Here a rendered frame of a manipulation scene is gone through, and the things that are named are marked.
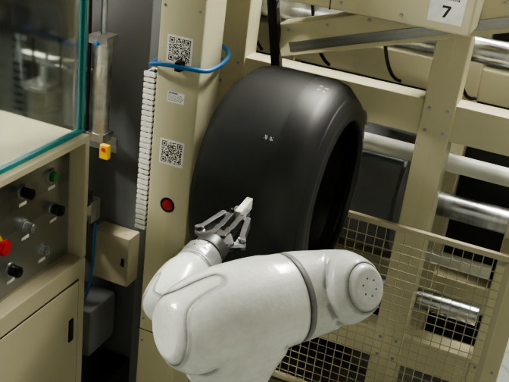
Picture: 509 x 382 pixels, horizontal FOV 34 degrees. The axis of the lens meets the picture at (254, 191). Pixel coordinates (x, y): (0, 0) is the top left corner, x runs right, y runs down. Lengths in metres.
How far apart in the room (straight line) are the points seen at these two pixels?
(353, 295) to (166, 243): 1.34
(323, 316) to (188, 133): 1.19
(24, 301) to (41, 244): 0.16
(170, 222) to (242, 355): 1.32
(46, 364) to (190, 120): 0.79
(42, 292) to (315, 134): 0.84
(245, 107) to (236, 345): 1.06
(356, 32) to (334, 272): 1.38
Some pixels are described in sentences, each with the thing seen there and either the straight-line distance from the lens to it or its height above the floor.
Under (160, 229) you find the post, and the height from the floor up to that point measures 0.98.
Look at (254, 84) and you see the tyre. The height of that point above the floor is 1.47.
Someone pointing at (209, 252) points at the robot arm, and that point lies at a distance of 1.76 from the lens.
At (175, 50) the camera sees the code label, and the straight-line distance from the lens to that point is 2.22.
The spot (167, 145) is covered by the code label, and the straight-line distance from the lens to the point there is 2.31.
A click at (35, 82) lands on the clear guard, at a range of 2.06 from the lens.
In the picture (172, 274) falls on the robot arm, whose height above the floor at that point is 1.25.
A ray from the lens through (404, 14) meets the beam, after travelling 2.26.
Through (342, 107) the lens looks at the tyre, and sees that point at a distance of 2.12.
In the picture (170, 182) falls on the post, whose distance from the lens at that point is 2.34.
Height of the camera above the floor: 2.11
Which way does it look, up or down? 25 degrees down
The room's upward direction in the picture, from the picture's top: 7 degrees clockwise
